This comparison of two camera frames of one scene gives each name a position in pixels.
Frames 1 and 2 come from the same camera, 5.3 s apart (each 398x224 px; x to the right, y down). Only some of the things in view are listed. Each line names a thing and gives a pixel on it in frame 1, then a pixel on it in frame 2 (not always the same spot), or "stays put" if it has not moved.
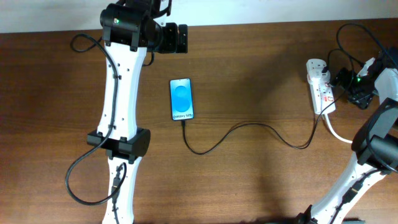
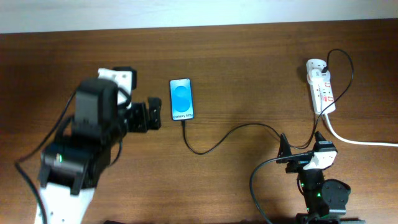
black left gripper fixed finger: [182, 38] → [155, 112]
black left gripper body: [165, 40] → [136, 115]
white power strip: [321, 92] stays put
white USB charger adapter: [316, 76] stays put
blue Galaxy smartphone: [181, 99] stays put
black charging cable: [275, 129] stays put
